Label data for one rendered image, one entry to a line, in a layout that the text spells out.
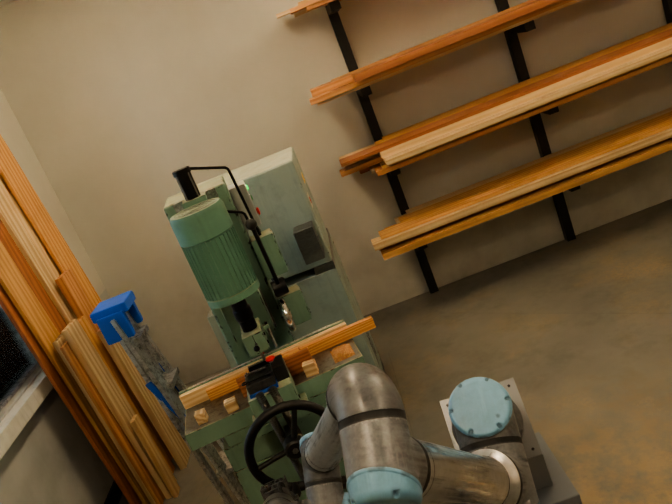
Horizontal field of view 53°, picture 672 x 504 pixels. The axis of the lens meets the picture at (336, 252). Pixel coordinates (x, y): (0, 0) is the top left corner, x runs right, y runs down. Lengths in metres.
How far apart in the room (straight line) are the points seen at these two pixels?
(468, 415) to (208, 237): 0.92
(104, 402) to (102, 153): 1.73
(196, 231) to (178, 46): 2.53
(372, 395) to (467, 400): 0.58
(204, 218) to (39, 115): 2.77
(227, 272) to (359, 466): 1.09
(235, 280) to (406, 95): 2.62
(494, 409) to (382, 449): 0.60
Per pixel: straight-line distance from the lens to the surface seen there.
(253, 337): 2.18
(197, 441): 2.19
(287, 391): 2.03
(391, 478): 1.10
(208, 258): 2.06
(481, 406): 1.66
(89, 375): 3.53
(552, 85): 4.20
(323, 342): 2.26
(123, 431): 3.65
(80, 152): 4.64
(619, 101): 4.88
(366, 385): 1.14
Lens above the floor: 1.82
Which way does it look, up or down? 17 degrees down
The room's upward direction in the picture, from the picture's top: 22 degrees counter-clockwise
